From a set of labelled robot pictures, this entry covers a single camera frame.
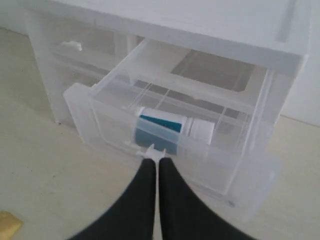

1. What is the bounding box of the white plastic drawer cabinet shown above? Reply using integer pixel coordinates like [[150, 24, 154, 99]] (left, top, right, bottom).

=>
[[23, 0, 315, 126]]

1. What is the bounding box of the clear drawer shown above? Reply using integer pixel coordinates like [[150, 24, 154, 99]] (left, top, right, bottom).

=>
[[63, 39, 279, 221], [28, 18, 143, 93]]

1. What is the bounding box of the white blue pill bottle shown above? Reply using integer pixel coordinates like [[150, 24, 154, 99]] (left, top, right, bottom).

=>
[[133, 106, 215, 156]]

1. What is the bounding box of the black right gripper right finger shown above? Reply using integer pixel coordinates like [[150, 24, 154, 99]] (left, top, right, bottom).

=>
[[158, 157, 252, 240]]

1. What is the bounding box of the yellow cheese wedge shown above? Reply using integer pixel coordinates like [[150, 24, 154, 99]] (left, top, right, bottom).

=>
[[0, 211, 23, 240]]

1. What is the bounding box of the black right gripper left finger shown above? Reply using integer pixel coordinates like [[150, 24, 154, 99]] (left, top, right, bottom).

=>
[[71, 158, 157, 240]]

